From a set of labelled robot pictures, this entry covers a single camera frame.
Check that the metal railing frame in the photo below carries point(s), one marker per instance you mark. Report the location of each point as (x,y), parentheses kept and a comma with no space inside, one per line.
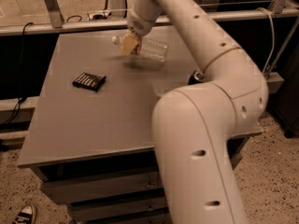
(33,17)

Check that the black and white sneaker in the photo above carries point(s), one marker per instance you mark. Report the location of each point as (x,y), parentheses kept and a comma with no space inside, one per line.
(27,215)

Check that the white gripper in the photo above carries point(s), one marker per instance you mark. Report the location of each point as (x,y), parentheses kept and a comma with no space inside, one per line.
(139,25)

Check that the clear plastic water bottle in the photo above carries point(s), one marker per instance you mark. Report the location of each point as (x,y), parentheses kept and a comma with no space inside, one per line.
(146,48)

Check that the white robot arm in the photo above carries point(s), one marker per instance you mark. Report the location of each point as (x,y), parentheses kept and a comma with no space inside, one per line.
(191,125)

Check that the blue soda can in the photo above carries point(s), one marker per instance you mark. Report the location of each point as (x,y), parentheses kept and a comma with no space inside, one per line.
(196,77)

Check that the grey drawer cabinet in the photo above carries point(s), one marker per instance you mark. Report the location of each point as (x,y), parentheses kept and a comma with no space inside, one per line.
(94,150)

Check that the white power strip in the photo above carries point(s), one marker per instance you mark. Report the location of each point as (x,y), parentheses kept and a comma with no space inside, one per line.
(98,16)

